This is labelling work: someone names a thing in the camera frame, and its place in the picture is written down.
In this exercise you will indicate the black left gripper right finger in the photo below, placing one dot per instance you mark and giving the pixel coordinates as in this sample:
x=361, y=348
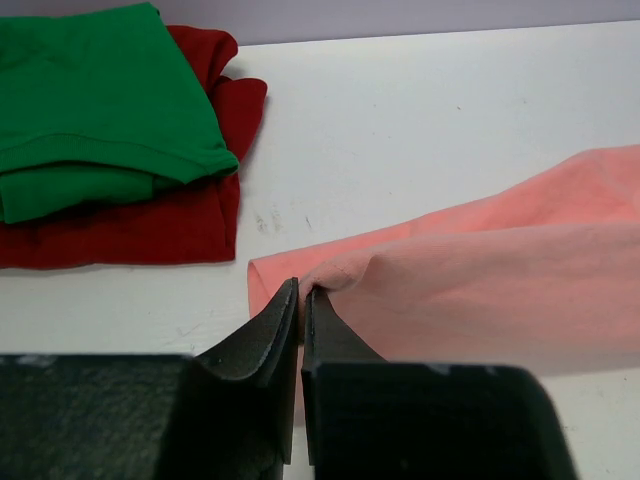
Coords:
x=342, y=391

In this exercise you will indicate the pink t shirt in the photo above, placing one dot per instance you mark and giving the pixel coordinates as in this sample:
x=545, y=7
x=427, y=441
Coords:
x=544, y=275

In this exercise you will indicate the red folded t shirt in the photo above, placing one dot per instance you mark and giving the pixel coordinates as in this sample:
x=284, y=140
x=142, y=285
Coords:
x=196, y=223

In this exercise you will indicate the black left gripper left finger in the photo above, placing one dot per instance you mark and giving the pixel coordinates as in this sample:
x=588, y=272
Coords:
x=254, y=371

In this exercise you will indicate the green folded t shirt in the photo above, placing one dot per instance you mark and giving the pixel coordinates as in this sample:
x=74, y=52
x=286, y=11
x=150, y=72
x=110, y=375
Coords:
x=103, y=108

